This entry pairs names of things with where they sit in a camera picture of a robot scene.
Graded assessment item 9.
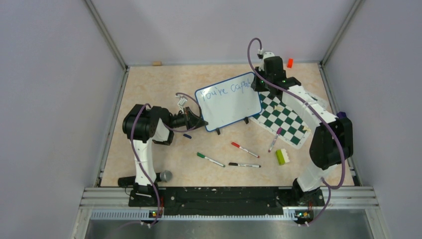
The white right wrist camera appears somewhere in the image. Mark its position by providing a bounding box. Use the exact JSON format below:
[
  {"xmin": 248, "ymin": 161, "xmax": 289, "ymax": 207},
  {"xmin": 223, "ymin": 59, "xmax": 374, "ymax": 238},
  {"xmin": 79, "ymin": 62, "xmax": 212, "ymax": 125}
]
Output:
[{"xmin": 257, "ymin": 49, "xmax": 275, "ymax": 60}]

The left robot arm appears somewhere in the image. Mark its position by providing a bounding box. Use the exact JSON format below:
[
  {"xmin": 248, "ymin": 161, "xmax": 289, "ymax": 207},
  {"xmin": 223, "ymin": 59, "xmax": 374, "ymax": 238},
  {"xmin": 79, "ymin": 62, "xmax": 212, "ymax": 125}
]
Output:
[{"xmin": 118, "ymin": 104, "xmax": 209, "ymax": 206}]

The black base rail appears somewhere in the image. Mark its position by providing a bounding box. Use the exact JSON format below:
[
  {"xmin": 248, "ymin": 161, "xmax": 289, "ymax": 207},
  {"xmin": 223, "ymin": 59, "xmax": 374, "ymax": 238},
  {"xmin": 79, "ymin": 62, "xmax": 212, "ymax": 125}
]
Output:
[{"xmin": 128, "ymin": 187, "xmax": 325, "ymax": 216}]

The purple block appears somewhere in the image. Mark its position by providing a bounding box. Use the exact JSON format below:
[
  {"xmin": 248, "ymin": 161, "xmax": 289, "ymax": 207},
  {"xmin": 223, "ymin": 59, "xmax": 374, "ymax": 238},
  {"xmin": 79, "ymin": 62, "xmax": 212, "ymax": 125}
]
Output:
[{"xmin": 336, "ymin": 112, "xmax": 347, "ymax": 119}]

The lime green toy brick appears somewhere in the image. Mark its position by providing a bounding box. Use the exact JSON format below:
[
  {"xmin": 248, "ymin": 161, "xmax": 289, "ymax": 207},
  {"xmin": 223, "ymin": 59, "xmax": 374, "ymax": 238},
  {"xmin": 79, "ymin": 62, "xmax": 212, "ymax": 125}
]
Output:
[{"xmin": 275, "ymin": 149, "xmax": 290, "ymax": 166}]

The black marker pen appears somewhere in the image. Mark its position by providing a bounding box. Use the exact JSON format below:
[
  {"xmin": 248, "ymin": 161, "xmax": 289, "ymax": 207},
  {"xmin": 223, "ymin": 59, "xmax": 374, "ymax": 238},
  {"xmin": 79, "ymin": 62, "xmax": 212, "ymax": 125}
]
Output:
[{"xmin": 229, "ymin": 162, "xmax": 261, "ymax": 168}]

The green white chessboard mat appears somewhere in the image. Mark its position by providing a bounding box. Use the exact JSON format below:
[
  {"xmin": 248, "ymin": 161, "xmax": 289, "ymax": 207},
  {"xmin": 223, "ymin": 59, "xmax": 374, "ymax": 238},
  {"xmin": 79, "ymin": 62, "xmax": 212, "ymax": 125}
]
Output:
[{"xmin": 250, "ymin": 92, "xmax": 311, "ymax": 149}]

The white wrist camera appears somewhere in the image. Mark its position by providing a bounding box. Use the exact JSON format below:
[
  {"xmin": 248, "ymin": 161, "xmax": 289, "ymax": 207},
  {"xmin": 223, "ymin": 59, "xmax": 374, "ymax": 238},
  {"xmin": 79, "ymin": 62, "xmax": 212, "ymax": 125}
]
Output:
[
  {"xmin": 257, "ymin": 49, "xmax": 275, "ymax": 60},
  {"xmin": 176, "ymin": 95, "xmax": 188, "ymax": 108}
]

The orange red block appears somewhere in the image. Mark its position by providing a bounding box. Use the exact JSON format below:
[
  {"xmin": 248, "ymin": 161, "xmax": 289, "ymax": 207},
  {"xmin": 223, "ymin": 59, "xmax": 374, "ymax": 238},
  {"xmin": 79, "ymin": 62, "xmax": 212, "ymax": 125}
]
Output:
[{"xmin": 287, "ymin": 58, "xmax": 294, "ymax": 68}]

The purple marker pen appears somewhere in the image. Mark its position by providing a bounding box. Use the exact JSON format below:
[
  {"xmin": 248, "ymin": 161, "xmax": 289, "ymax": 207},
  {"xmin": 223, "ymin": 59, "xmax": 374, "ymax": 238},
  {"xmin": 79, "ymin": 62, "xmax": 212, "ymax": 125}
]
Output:
[{"xmin": 268, "ymin": 127, "xmax": 282, "ymax": 152}]

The blue framed whiteboard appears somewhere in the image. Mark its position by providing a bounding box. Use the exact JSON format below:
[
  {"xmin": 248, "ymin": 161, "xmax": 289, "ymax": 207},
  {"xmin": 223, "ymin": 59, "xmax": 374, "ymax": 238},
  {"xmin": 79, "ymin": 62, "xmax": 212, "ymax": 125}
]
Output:
[{"xmin": 195, "ymin": 72, "xmax": 262, "ymax": 132}]

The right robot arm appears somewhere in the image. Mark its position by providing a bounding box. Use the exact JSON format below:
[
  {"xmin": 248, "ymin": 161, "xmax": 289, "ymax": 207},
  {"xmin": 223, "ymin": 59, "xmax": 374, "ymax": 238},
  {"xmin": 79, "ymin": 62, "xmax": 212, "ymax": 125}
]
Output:
[{"xmin": 251, "ymin": 52, "xmax": 353, "ymax": 205}]

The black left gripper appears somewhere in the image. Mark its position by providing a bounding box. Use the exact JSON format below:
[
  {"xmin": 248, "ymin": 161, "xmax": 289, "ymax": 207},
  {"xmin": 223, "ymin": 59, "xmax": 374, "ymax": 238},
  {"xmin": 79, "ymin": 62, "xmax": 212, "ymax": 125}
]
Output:
[{"xmin": 168, "ymin": 107, "xmax": 208, "ymax": 130}]

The red marker pen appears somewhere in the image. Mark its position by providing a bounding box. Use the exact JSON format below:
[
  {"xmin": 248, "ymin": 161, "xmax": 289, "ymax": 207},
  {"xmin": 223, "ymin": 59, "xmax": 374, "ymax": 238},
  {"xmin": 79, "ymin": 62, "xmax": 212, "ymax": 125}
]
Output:
[{"xmin": 231, "ymin": 142, "xmax": 260, "ymax": 158}]

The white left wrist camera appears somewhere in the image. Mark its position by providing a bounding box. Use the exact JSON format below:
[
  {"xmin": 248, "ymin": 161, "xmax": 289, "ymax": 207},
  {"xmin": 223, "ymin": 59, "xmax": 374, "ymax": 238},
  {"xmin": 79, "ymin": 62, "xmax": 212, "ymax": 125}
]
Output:
[{"xmin": 176, "ymin": 95, "xmax": 188, "ymax": 108}]

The green marker pen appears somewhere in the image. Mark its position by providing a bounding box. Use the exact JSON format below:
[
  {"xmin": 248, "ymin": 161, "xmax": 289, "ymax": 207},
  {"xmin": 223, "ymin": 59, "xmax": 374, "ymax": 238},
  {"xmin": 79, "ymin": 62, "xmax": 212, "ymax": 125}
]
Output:
[{"xmin": 197, "ymin": 152, "xmax": 225, "ymax": 167}]

